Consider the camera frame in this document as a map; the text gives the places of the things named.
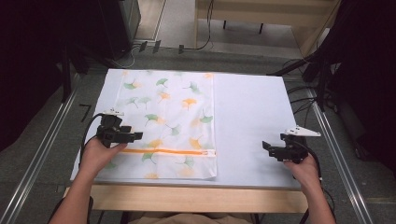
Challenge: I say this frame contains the black floor cable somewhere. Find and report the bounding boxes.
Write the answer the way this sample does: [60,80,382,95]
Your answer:
[183,0,216,51]

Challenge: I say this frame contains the light wooden furniture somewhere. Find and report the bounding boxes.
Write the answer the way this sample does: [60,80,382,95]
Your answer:
[194,0,342,59]

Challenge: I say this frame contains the white floor cable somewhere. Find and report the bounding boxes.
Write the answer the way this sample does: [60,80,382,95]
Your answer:
[110,45,141,69]

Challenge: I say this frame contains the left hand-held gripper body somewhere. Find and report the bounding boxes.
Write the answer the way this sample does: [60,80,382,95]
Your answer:
[95,107,127,148]

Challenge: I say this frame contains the black cabinet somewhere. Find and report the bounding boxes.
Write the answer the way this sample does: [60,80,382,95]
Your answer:
[97,0,142,61]

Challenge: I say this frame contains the bundle of black cables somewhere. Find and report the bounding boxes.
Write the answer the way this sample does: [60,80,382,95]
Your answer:
[281,57,340,125]

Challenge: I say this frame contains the person's right hand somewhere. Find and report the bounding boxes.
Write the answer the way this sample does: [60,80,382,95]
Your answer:
[283,152,323,190]

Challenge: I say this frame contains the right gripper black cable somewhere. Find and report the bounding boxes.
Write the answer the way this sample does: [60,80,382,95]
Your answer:
[290,139,337,224]

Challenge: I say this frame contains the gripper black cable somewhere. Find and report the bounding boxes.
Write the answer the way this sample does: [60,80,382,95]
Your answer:
[78,113,106,166]
[290,139,337,224]

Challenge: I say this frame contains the leaf print mesh laundry bag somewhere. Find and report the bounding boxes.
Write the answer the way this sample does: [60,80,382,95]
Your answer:
[92,69,218,181]

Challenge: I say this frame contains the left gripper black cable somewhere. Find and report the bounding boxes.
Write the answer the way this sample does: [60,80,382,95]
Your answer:
[78,113,106,166]

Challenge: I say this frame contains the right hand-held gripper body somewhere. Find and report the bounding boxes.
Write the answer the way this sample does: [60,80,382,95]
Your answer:
[273,125,322,164]

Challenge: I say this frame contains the black metal stand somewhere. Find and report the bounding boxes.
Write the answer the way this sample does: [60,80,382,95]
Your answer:
[60,43,74,104]
[267,52,331,113]

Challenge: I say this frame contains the aluminium floor rail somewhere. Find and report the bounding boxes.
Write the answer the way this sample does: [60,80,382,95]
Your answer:
[306,88,375,224]
[0,73,82,224]

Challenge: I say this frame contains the wooden table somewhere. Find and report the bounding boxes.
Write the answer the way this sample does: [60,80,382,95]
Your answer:
[64,68,309,214]

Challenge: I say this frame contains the black curtain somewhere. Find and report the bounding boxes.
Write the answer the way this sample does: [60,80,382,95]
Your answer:
[0,0,104,153]
[323,0,396,172]

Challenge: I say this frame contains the person's left hand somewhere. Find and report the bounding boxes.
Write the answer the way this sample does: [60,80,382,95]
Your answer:
[78,136,129,181]

